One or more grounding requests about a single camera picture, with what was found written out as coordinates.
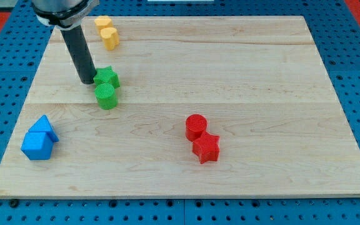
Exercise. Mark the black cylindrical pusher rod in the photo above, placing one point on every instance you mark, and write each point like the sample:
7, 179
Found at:
78, 49

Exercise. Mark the green star block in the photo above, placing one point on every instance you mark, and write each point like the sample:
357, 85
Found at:
106, 75

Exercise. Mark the green cylinder block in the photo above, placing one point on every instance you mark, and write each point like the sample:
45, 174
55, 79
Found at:
106, 96

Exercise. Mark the yellow heart block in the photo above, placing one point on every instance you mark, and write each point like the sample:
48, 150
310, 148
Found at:
110, 37

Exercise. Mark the yellow hexagon block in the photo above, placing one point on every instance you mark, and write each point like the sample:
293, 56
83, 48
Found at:
102, 22

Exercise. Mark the blue triangle block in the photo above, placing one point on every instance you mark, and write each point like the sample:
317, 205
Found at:
43, 125

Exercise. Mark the blue cube block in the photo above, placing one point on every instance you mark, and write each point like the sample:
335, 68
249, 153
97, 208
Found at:
37, 146

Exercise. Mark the red cylinder block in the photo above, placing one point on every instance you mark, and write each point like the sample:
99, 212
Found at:
195, 124

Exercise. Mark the wooden board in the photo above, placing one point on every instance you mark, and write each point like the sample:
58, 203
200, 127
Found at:
258, 80

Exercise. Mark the red star block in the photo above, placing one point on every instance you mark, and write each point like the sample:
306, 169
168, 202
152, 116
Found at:
206, 147

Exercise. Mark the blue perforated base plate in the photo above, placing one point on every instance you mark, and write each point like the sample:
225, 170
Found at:
335, 31

